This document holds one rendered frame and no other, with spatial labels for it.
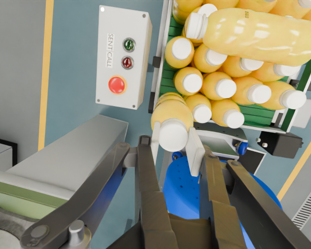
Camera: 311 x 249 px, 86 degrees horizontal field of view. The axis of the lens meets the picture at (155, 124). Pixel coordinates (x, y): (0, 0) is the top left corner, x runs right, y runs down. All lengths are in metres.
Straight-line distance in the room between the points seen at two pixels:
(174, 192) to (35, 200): 0.51
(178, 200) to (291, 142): 0.39
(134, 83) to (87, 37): 1.28
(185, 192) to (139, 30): 0.36
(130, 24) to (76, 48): 1.30
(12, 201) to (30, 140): 1.37
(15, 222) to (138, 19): 0.73
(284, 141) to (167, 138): 0.46
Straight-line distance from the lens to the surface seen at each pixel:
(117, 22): 0.40
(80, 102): 1.70
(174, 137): 0.21
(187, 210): 0.39
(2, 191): 0.81
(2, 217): 0.83
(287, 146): 0.63
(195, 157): 0.17
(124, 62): 0.38
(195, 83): 0.37
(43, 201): 0.75
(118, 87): 0.38
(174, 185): 0.42
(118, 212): 2.18
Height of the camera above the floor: 1.48
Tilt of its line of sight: 72 degrees down
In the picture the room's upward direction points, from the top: 167 degrees counter-clockwise
